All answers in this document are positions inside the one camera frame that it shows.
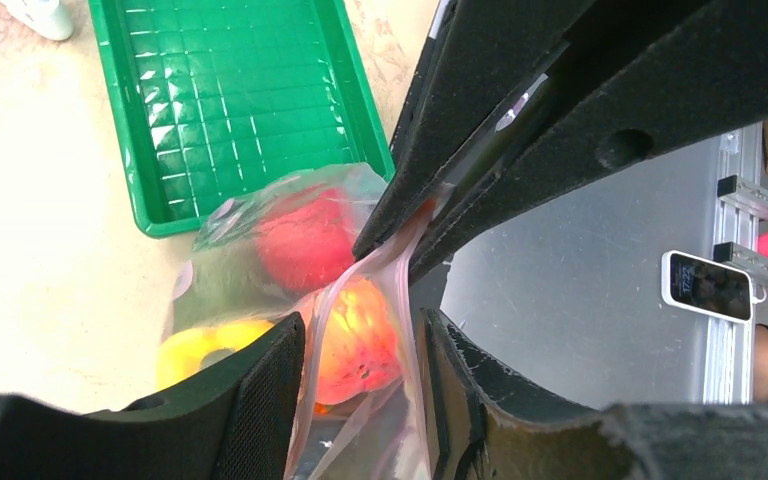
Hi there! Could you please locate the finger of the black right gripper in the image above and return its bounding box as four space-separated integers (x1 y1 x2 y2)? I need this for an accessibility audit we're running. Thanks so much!
354 1 593 258
410 1 768 279

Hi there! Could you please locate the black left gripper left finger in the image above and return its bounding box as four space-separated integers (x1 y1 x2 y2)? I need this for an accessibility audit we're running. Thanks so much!
0 314 305 479

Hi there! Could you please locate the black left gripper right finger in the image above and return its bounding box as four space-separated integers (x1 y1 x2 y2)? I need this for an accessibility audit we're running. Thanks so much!
417 309 768 479

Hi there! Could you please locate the yellow toy bell pepper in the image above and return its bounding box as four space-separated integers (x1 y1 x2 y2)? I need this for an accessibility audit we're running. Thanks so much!
156 319 273 390

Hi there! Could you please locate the toy peach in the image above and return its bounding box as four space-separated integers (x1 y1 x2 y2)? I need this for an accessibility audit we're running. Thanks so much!
314 277 401 413

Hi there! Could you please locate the clear zip top bag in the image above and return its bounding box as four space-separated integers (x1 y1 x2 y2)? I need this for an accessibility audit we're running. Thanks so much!
161 164 451 479

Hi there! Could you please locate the red toy tomato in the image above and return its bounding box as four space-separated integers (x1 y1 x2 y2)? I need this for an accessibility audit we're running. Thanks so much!
255 187 354 293

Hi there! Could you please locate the white smartphone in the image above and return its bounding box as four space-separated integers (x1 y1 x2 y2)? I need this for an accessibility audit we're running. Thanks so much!
661 250 756 324

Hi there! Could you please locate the green plastic tray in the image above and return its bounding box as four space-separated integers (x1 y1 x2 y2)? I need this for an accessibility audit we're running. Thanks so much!
89 0 394 238

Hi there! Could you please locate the aluminium frame rail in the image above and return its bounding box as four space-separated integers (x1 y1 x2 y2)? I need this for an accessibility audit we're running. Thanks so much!
702 123 768 403

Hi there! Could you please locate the white PVC pipe frame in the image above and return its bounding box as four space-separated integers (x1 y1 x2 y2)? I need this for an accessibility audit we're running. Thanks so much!
0 0 74 42

